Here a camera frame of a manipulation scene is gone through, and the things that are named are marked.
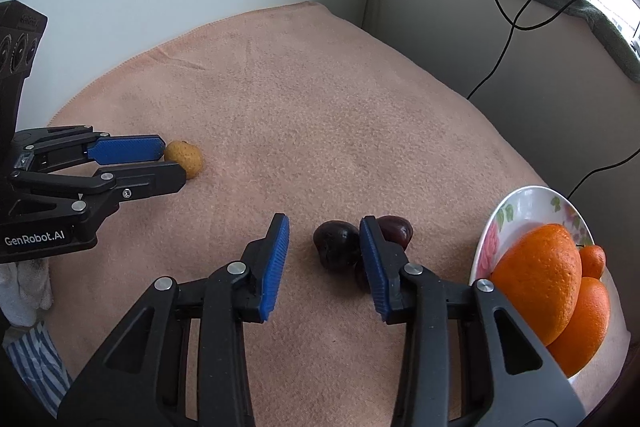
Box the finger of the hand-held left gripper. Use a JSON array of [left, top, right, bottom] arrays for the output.
[[9, 161, 187, 229], [14, 124, 166, 173]]

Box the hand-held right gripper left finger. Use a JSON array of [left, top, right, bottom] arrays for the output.
[[57, 213, 291, 427]]

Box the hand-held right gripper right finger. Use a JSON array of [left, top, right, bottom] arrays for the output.
[[359, 215, 586, 427]]

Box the dark red plum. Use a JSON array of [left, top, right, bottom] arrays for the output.
[[376, 215, 416, 252]]

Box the brown longan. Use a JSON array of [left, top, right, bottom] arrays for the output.
[[164, 140, 204, 180]]

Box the floral white plate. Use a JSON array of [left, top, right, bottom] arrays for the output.
[[468, 186, 617, 381]]

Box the oval smooth orange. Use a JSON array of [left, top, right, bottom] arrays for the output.
[[490, 223, 583, 347]]

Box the round bumpy orange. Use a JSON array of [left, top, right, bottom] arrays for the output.
[[546, 277, 612, 372]]

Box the small mandarin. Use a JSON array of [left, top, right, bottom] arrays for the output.
[[577, 244, 607, 280]]

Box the person's left forearm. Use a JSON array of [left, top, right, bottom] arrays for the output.
[[2, 322, 72, 419]]

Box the person's left hand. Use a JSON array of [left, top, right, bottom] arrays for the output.
[[0, 259, 54, 327]]

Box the pink fleece towel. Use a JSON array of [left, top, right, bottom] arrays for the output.
[[47, 2, 631, 427]]

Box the black cable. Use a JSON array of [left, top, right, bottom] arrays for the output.
[[566, 155, 640, 202], [432, 0, 588, 100]]

